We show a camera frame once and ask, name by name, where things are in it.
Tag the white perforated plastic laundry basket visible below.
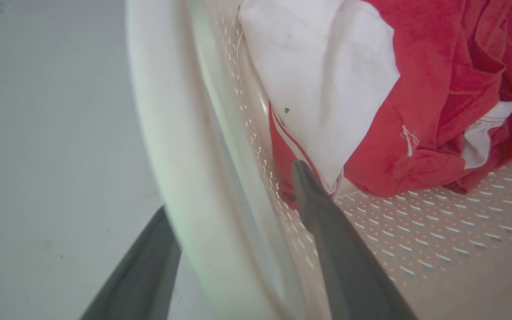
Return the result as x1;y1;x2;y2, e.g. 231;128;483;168
126;0;512;320

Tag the red and white garment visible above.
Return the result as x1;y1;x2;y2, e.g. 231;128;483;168
237;0;512;209

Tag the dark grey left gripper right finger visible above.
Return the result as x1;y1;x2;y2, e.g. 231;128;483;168
292;160;418;320

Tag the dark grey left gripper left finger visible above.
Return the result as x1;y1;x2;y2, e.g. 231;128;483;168
80;205;182;320

